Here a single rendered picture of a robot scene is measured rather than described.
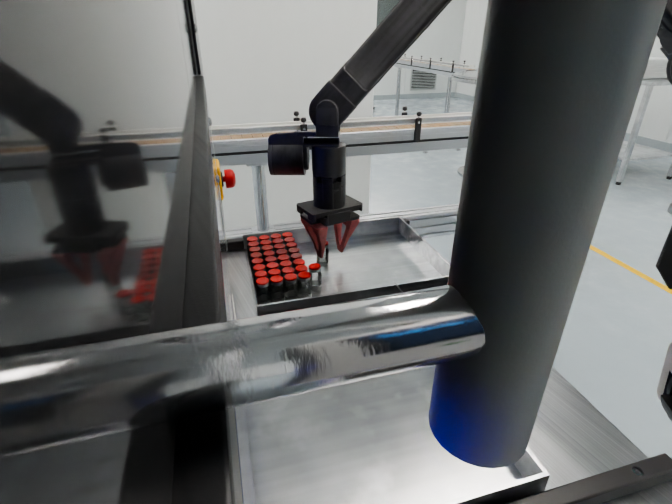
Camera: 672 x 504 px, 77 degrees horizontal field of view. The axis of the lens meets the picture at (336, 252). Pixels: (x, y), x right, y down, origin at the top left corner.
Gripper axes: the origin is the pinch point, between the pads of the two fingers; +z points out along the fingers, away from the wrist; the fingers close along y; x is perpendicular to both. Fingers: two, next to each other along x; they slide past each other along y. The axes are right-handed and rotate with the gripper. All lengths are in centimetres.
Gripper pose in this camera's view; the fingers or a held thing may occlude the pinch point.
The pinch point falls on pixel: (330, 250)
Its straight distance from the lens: 78.3
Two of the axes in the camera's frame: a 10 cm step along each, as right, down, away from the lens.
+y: -8.6, 2.4, -4.5
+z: 0.1, 8.9, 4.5
